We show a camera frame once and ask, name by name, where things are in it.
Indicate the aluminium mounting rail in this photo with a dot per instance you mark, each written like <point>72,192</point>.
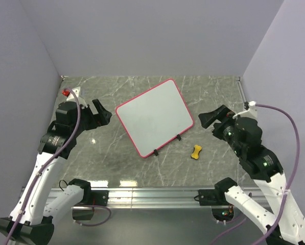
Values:
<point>155,216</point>

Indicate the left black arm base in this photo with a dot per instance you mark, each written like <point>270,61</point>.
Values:
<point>94,210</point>

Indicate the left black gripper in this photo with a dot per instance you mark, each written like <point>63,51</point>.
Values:
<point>103,117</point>

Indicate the pink framed whiteboard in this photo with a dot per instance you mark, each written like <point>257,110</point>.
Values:
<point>153,118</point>

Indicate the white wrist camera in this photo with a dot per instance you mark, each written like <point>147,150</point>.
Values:
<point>250,111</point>
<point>77,93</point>

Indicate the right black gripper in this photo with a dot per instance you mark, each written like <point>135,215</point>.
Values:
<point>222,113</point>

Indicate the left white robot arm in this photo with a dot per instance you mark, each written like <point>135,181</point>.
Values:
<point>33,220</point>

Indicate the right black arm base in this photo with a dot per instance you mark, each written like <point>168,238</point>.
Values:
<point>221,209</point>

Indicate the yellow bone shaped eraser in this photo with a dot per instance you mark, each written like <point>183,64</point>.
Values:
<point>196,151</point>

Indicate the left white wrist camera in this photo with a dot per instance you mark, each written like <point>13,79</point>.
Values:
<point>77,93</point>

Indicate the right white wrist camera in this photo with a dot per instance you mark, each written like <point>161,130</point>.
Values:
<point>250,111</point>

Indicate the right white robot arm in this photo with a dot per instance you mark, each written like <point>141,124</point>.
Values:
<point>285,223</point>

